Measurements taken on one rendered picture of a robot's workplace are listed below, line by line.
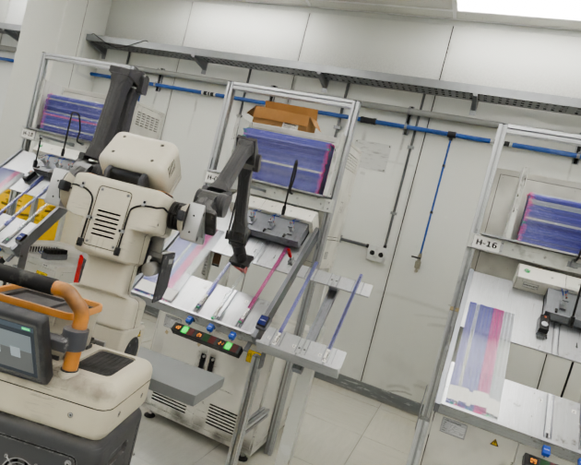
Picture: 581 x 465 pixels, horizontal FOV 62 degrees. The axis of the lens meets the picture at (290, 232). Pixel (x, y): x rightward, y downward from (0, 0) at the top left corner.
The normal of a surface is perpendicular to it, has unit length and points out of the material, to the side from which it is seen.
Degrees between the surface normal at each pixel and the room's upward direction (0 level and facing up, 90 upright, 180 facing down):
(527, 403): 44
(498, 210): 90
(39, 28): 90
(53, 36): 90
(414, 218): 90
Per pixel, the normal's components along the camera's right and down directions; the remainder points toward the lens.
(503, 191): -0.35, -0.04
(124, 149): 0.07, -0.64
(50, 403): -0.11, 0.02
